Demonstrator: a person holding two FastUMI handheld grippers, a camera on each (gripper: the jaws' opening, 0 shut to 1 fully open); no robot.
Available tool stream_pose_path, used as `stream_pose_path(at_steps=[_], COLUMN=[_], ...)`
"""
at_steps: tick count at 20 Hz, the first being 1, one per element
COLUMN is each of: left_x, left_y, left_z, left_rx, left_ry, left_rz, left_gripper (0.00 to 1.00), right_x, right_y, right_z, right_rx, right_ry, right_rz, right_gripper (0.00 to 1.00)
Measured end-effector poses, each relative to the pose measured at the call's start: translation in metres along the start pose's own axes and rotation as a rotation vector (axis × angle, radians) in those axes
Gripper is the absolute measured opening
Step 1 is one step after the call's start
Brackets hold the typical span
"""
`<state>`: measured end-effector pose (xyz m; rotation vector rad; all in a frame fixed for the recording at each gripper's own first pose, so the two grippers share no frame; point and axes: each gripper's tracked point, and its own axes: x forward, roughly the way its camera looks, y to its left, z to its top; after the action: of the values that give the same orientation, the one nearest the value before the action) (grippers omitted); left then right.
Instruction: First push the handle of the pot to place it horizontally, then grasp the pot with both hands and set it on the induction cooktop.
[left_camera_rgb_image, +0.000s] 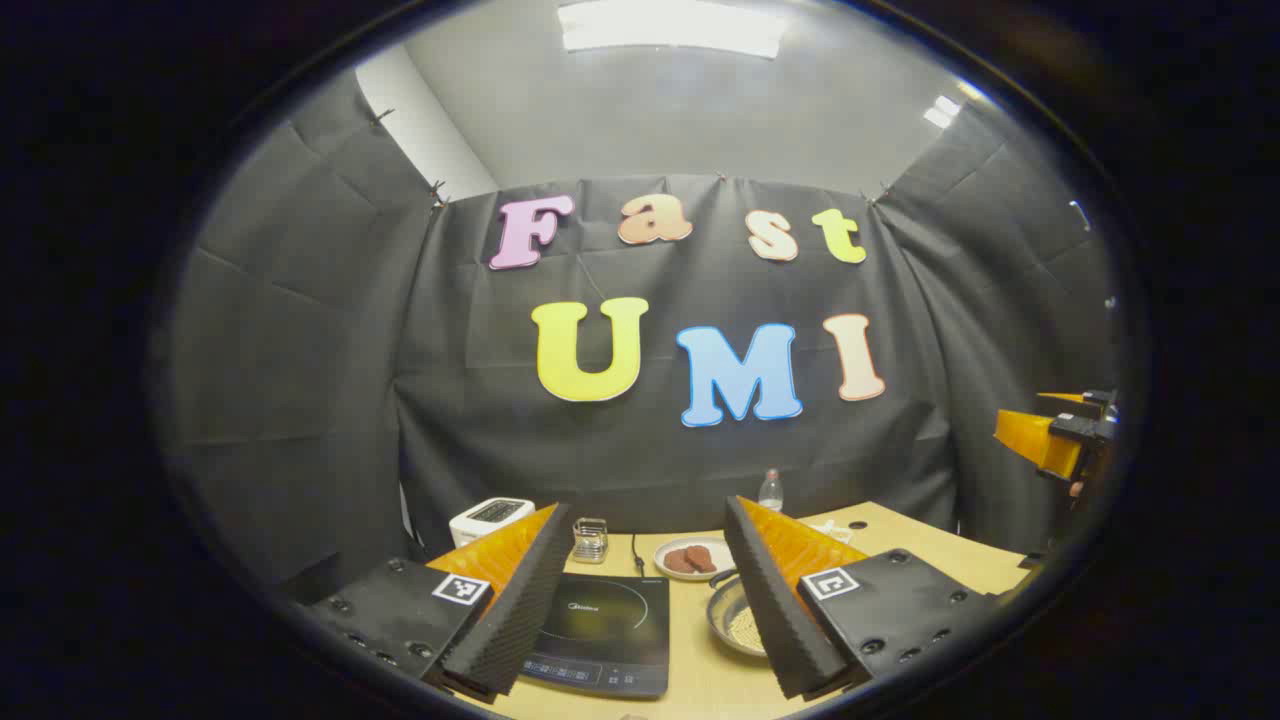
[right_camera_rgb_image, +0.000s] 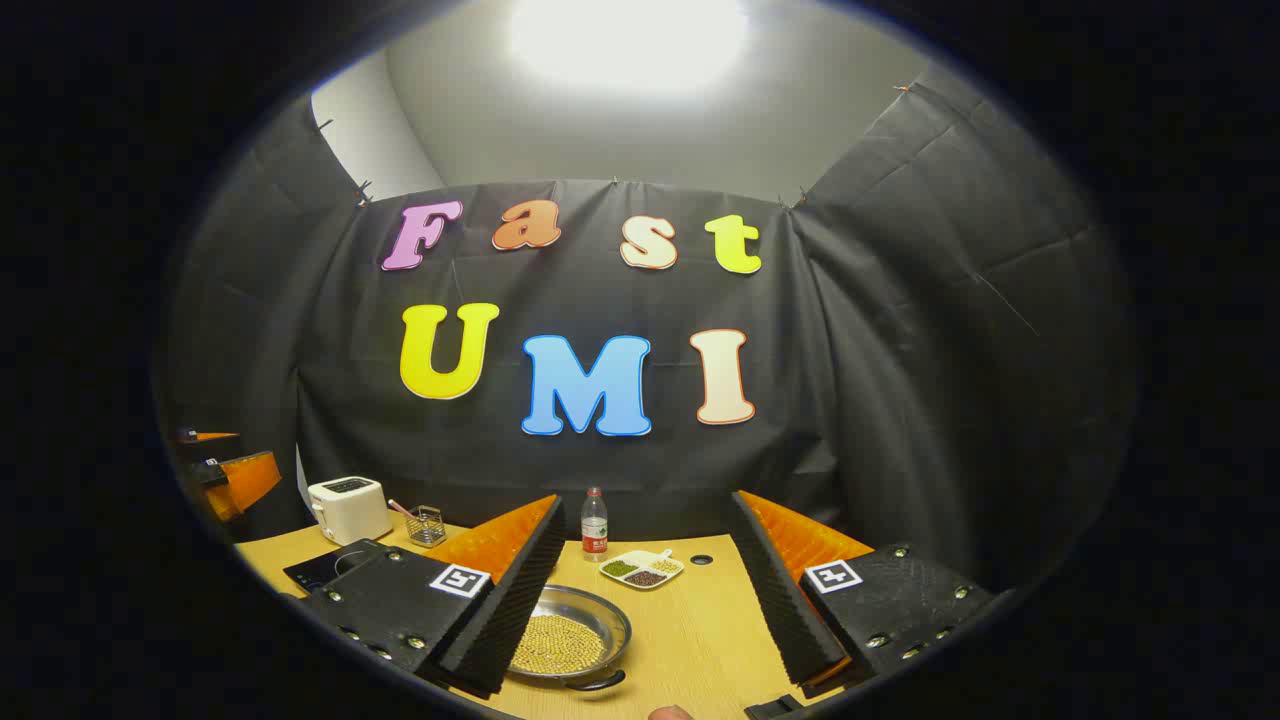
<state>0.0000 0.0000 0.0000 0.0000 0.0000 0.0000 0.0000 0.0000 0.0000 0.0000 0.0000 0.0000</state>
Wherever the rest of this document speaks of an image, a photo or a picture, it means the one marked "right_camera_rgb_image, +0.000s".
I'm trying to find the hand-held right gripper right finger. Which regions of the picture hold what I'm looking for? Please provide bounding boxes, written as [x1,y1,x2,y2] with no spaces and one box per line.
[728,490,1001,701]

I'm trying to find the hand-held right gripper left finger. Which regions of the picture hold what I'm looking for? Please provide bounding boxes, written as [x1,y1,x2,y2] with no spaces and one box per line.
[298,494,567,699]

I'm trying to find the pile of soybeans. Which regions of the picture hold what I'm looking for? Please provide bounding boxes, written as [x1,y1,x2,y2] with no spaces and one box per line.
[510,613,608,674]

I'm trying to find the stainless steel pot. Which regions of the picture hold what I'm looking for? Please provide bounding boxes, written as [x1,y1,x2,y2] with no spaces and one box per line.
[505,584,633,693]

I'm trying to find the black induction cooktop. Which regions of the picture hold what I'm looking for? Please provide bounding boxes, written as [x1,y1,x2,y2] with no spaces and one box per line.
[283,538,396,596]

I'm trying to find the white toaster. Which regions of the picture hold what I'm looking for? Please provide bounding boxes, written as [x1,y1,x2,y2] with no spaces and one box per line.
[307,476,393,547]

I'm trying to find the clear plastic water bottle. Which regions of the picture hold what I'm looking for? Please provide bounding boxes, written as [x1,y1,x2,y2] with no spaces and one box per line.
[581,487,609,562]

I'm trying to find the white divided bean dish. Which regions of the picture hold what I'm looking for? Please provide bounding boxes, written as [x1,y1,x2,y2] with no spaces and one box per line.
[598,548,686,591]

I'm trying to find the ceiling light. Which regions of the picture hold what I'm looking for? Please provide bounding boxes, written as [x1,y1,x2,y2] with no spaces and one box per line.
[505,0,751,96]

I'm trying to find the small wire basket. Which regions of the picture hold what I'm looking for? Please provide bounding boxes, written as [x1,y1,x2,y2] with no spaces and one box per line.
[405,505,448,548]

